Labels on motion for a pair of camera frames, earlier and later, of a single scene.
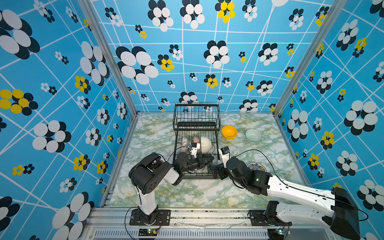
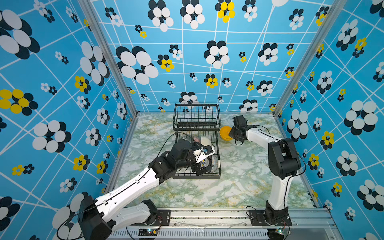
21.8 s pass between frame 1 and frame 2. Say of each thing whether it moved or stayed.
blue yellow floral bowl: moved
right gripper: moved
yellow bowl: stayed
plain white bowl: stayed
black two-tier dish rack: stayed
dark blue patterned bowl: stayed
